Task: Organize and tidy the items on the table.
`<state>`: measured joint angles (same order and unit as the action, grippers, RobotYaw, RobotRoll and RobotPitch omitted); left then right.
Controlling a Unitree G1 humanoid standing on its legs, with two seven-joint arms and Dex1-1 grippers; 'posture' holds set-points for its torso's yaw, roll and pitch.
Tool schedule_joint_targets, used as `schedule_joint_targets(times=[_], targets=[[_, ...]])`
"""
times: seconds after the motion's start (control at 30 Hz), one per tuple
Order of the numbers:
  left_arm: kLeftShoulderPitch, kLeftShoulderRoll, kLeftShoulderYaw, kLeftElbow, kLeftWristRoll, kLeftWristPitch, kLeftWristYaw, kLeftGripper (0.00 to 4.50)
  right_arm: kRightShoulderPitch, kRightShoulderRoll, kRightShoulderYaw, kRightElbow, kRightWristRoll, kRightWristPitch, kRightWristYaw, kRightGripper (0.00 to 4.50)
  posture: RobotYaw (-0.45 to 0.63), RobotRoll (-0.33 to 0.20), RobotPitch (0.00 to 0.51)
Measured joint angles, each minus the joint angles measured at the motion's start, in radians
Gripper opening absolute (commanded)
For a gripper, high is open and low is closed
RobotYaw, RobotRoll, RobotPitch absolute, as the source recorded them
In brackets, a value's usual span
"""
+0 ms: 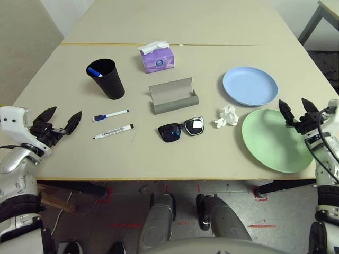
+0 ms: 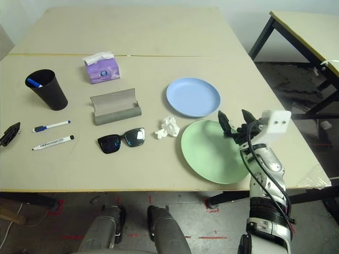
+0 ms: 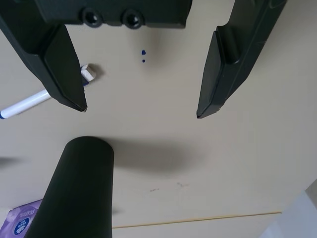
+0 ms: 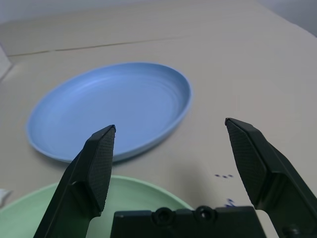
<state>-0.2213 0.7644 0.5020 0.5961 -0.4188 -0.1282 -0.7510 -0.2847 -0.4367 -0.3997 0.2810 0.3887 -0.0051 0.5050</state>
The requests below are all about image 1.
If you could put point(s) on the light blue plate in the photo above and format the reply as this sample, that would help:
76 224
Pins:
249 84

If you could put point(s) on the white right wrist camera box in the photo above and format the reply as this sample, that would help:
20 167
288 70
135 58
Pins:
334 105

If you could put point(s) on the wooden plank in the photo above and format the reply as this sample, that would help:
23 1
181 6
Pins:
58 203

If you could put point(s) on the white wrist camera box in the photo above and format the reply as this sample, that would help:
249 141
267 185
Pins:
334 105
16 124

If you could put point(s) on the black sunglasses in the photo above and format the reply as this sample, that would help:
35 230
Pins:
169 133

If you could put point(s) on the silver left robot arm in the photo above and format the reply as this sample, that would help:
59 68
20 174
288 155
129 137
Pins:
16 164

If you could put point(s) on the white marker black cap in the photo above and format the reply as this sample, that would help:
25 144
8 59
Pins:
114 131

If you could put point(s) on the grey robot torso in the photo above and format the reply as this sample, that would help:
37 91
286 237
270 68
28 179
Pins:
212 247

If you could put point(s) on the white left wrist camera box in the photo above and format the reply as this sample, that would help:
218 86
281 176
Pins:
16 124

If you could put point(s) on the grey robot left leg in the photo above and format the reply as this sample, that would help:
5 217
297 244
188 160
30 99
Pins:
159 219

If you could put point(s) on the grey glasses case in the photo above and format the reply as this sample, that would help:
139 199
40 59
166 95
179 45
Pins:
172 105

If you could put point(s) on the purple tissue pack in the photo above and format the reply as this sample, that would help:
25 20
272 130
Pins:
159 62

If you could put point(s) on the grey robot right leg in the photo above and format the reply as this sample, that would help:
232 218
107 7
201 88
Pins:
225 219

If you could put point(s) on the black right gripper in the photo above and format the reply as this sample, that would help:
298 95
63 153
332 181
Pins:
308 124

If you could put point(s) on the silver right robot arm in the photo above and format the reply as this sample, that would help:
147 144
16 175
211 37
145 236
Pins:
328 169

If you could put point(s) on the black plastic cup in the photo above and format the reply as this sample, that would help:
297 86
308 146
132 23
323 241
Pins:
111 84

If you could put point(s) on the black table foot bar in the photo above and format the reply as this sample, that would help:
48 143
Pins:
286 186
79 188

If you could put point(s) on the white marker blue cap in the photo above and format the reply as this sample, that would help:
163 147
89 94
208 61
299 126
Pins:
114 114

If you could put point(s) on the side table black frame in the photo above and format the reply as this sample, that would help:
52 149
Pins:
329 10

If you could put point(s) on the grey robot leg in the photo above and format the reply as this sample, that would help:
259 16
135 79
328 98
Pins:
159 219
225 219

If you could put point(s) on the light green plate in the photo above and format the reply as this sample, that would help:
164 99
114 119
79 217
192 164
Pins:
270 140

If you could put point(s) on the short blue marker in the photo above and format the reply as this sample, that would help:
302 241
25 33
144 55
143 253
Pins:
93 71

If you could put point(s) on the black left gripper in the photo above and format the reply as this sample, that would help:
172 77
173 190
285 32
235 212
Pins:
46 133

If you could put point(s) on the black shoe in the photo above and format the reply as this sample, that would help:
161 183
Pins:
116 248
70 248

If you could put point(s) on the white tissue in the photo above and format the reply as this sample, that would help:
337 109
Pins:
229 115

